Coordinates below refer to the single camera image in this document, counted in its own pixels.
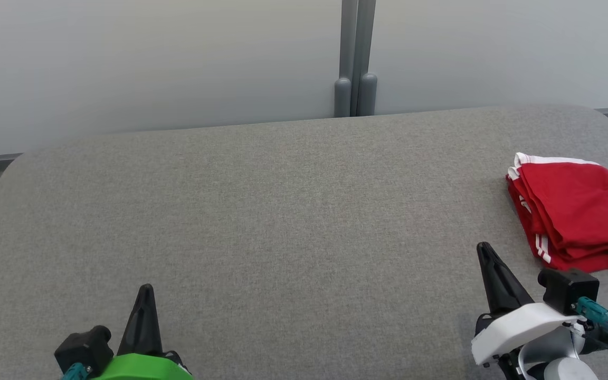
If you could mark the grey double metal post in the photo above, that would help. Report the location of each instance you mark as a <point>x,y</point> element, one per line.
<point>355,53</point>

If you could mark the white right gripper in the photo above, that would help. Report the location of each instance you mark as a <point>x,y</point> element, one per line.
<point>520,327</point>

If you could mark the red shorts with white stripe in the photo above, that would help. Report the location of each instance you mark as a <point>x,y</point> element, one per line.
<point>578,200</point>

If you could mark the teal left camera connector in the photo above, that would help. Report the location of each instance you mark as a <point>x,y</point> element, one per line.
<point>76,372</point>

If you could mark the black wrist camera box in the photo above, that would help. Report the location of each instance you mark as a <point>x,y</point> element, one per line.
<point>568,287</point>
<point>85,345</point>

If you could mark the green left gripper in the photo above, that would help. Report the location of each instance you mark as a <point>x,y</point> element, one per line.
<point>140,368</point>

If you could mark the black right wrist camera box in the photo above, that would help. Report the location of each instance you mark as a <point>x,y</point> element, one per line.
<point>568,287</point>

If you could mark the red and white jersey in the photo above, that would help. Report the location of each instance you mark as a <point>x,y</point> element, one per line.
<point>573,256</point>

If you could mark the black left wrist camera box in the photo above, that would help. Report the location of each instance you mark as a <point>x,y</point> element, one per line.
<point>85,345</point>

